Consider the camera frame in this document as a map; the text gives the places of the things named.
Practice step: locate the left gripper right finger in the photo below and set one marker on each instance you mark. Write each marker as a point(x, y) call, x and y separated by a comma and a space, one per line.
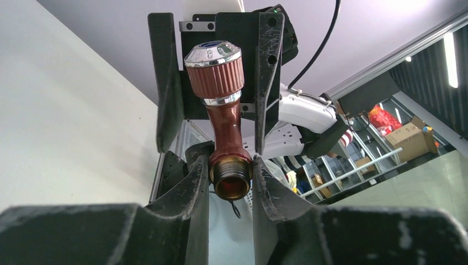
point(290, 230)

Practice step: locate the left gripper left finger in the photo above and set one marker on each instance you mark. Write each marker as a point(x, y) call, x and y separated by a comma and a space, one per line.
point(171, 230)

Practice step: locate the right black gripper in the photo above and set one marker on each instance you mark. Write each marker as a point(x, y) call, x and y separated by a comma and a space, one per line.
point(267, 40)

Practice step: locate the red brown water faucet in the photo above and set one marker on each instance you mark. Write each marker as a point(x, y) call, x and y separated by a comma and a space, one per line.
point(216, 75)

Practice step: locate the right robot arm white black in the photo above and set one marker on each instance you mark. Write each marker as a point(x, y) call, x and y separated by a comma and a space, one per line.
point(308, 125)

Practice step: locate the red bag on shelf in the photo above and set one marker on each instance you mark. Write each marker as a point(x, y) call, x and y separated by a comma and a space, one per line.
point(383, 121)

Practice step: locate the cardboard box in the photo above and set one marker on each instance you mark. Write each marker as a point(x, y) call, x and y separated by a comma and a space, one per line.
point(413, 140)

